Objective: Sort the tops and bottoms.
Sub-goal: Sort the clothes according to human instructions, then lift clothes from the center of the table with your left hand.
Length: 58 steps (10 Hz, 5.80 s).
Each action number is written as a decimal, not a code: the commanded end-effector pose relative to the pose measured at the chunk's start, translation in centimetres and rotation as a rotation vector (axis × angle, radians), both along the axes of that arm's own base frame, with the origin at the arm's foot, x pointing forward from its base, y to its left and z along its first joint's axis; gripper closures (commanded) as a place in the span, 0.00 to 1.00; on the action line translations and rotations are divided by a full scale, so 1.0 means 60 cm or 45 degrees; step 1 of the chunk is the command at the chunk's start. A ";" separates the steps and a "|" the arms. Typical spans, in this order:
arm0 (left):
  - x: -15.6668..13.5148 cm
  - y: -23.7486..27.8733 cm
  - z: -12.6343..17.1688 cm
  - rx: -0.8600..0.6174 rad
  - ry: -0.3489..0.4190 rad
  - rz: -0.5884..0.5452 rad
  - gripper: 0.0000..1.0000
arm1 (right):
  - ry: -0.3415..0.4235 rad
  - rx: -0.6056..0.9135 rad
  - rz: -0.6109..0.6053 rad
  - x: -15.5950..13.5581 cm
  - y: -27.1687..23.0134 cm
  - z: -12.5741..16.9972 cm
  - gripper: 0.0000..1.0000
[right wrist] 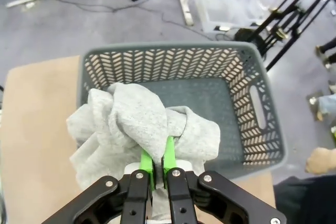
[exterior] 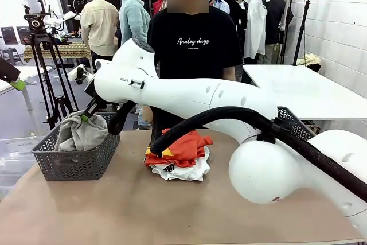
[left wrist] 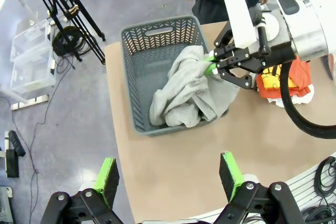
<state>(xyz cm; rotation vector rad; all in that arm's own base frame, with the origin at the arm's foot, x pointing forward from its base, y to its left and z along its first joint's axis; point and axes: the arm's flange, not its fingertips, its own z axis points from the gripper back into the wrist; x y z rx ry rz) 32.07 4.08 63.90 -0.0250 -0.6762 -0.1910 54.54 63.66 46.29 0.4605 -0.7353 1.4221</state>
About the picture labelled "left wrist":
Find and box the black camera tripod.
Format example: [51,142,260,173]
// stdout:
[26,0,107,65]

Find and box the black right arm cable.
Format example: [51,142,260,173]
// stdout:
[279,62,336,140]

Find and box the black foot pedal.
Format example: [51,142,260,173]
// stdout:
[5,129,27,179]

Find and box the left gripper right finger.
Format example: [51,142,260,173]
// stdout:
[209,151,308,224]

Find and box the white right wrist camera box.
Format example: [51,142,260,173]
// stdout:
[223,0,258,49]

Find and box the thin black floor cable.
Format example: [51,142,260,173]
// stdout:
[12,50,77,224]

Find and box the white metal floor bar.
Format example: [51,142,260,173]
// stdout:
[10,94,50,111]

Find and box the orange cartoon mouse t-shirt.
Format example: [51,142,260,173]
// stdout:
[256,57,316,99]

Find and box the grey sweatshirt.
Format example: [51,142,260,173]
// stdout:
[149,45,241,129]

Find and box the bundle of black cables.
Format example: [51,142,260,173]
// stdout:
[301,155,336,224]

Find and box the white slotted panel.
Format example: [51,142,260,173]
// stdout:
[285,165,336,224]

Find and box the coil of black cable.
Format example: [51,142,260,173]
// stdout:
[51,26,88,57]

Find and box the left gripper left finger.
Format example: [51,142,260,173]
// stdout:
[40,157,126,224]

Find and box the clear plastic storage bin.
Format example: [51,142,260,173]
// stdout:
[10,19,53,63]
[9,48,57,94]

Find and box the dark grey plastic basket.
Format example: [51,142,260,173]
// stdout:
[120,15,231,137]

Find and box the white black-print t-shirt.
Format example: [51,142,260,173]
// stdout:
[266,84,316,109]

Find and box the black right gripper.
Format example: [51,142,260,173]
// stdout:
[202,22,300,90]

